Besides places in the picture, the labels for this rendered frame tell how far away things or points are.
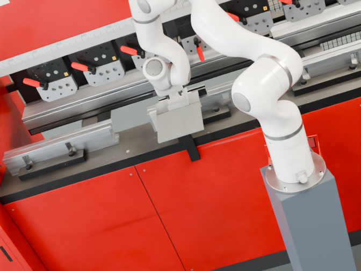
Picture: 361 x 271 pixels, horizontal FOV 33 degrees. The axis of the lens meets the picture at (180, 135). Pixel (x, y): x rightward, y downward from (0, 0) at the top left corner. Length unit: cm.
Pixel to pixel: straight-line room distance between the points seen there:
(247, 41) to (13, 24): 98
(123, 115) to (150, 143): 197
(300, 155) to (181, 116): 67
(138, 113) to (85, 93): 162
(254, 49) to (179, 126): 68
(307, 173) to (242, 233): 99
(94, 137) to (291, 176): 101
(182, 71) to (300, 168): 53
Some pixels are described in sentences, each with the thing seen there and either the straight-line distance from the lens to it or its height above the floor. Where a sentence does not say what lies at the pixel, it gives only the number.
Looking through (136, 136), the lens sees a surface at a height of 87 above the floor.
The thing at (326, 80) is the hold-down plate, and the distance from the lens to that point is 247.
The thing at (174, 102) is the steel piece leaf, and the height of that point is 100.
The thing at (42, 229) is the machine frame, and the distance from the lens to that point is 278.
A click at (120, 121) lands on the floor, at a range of 442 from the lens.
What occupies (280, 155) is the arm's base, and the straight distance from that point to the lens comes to 182.
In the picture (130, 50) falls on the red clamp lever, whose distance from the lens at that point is 230.
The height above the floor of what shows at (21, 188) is 88.
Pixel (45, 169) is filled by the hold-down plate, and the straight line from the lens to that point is 263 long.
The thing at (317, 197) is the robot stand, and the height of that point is 95.
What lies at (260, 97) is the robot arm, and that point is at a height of 138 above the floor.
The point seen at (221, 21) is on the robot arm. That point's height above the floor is 153.
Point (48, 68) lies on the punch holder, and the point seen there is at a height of 132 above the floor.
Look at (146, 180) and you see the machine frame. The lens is 256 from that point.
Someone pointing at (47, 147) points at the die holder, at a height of 96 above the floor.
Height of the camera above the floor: 229
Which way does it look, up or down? 35 degrees down
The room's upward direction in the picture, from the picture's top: 23 degrees counter-clockwise
